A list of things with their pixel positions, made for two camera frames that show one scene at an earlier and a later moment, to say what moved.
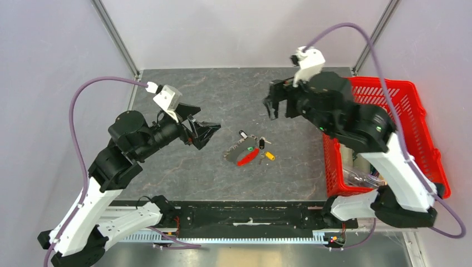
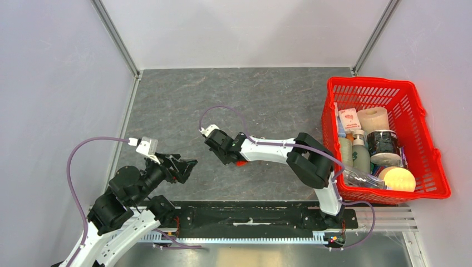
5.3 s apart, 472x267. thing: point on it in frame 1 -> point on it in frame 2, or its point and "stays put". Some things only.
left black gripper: x=203 y=130 -> x=167 y=163
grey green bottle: x=347 y=156 stays put
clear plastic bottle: x=352 y=177 stays put
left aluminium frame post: x=116 y=36 stays put
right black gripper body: x=300 y=103 -> x=221 y=156
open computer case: x=245 y=215 stays put
